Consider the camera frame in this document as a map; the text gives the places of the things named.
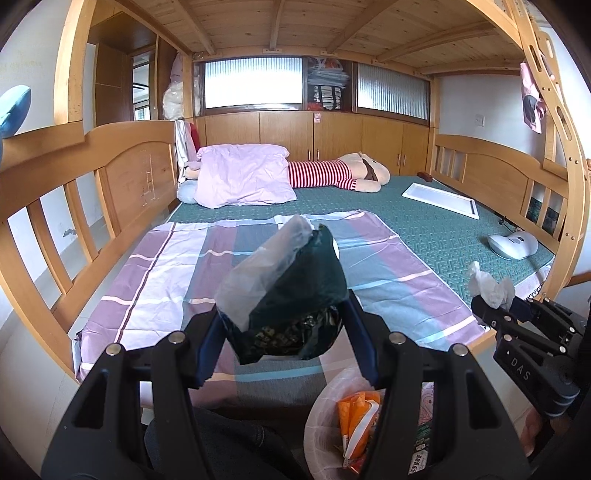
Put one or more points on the pink hanging cloth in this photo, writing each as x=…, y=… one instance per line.
x=531, y=101

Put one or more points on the small brown object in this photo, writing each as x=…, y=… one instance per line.
x=424, y=176

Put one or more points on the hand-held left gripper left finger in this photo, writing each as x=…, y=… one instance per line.
x=210, y=341

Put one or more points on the wooden bed headboard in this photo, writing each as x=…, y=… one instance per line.
x=138, y=157

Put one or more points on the light blue pillow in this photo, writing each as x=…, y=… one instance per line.
x=187, y=191

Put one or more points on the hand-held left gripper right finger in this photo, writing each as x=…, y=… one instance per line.
x=364, y=341

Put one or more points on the white massager device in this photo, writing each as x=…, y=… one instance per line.
x=512, y=243

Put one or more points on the person's dark trouser leg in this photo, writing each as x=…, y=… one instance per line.
x=231, y=443

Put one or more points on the striped pink grey bedsheet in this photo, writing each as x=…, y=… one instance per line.
x=161, y=277

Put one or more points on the frosted plastic wrapper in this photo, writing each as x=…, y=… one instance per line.
x=258, y=277

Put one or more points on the white tissue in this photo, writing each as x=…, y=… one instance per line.
x=494, y=288

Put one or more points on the green patterned bed mat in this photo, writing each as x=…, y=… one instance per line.
x=438, y=230

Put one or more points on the blue plush dolphin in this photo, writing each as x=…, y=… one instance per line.
x=14, y=110

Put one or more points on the beige plush toy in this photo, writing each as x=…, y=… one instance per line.
x=189, y=170

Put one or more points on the narrow ribbed glass window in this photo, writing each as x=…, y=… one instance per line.
x=392, y=90

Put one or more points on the pink pillow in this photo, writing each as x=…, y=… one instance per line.
x=244, y=175

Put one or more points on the orange tissue packet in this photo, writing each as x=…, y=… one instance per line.
x=353, y=415

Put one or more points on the white flat board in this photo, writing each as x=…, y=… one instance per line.
x=438, y=198

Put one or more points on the wooden bed footboard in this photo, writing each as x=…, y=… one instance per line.
x=498, y=166

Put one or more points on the wide ribbed glass window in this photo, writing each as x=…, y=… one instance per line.
x=254, y=83

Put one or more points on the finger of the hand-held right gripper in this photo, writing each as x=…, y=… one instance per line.
x=496, y=323
x=551, y=316

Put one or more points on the wooden bunk ladder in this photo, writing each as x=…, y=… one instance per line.
x=561, y=124

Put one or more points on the wooden wardrobe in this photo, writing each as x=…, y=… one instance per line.
x=113, y=78

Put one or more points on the person's right hand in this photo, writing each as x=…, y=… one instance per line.
x=535, y=434

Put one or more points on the white bundled bedding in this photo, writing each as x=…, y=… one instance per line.
x=178, y=92

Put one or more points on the white red hanging cloth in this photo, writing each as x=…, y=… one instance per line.
x=184, y=138

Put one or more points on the dark green wrapper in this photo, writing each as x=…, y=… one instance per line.
x=304, y=286

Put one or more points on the wooden wall cabinets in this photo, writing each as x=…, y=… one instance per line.
x=286, y=131

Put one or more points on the white plastic bag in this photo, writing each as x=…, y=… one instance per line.
x=323, y=424

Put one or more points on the plush doll red striped shirt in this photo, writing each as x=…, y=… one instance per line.
x=323, y=173

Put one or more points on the green snack wrapper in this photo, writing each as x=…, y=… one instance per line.
x=422, y=447

